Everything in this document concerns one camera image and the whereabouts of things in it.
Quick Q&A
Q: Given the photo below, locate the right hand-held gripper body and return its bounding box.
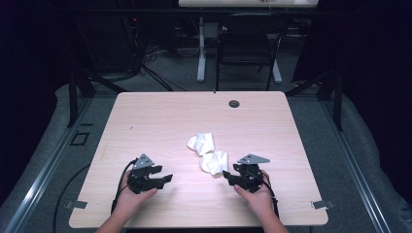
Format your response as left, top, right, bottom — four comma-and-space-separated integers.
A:
237, 153, 271, 194

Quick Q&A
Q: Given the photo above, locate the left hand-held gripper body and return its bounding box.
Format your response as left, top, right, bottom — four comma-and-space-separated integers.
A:
126, 153, 163, 194

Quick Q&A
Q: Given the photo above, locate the white cloth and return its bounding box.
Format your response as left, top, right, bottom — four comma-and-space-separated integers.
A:
199, 150, 230, 179

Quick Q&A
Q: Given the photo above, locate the person's left hand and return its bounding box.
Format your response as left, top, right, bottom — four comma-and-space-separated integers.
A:
113, 188, 158, 219

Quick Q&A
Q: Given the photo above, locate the person's right hand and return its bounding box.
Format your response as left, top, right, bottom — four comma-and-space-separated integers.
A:
233, 170, 278, 224

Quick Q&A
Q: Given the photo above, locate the crumpled white paper ball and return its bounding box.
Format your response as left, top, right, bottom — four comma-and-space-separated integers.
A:
187, 132, 216, 156

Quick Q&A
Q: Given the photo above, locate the grey tape strip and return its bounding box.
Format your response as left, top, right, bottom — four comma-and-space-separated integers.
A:
63, 200, 88, 210
311, 199, 336, 210

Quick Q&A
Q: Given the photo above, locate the black tape square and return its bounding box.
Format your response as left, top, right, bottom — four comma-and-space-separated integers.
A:
69, 130, 90, 147

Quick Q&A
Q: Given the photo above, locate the black metal stand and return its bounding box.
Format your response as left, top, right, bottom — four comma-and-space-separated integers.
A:
66, 62, 128, 129
285, 68, 345, 132

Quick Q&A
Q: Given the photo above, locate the black chair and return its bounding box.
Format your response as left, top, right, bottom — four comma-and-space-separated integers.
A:
214, 13, 290, 92

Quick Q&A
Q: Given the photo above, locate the white desk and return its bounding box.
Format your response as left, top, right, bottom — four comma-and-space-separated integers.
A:
177, 0, 321, 84

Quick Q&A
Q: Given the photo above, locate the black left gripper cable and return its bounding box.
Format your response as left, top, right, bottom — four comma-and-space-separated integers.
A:
111, 158, 139, 215

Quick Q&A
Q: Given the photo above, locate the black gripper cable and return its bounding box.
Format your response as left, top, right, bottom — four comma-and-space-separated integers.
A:
111, 158, 139, 215
261, 170, 281, 218

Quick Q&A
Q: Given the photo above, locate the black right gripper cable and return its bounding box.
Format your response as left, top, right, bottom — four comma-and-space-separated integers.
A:
261, 170, 281, 218

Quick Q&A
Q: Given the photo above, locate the black floor cable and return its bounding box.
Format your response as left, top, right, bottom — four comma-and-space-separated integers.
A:
52, 163, 91, 233

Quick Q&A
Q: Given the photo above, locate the bundle of black cables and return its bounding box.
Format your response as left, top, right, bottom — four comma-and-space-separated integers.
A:
137, 43, 189, 92

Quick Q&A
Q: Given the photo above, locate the aluminium floor rail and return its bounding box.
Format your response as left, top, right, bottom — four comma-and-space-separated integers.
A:
3, 96, 95, 233
319, 96, 394, 233

